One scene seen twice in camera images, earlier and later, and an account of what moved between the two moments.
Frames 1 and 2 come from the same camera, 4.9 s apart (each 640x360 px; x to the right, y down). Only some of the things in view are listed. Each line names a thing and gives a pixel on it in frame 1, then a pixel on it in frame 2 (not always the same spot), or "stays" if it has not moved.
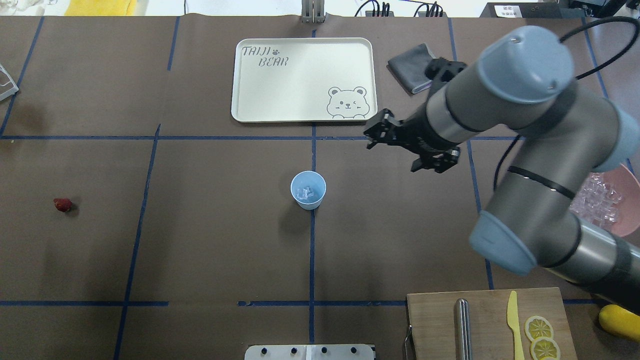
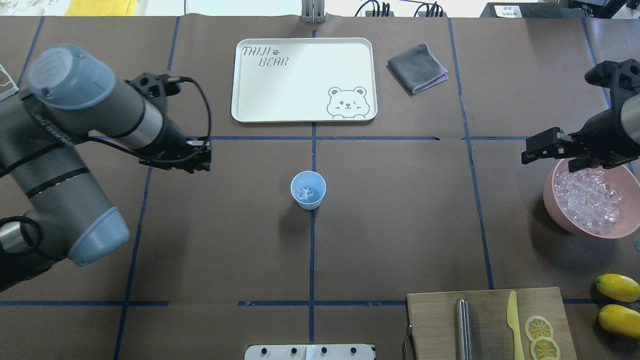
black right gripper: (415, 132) → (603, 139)
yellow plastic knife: (513, 322) stays
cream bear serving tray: (310, 79) stays
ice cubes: (304, 193) stays
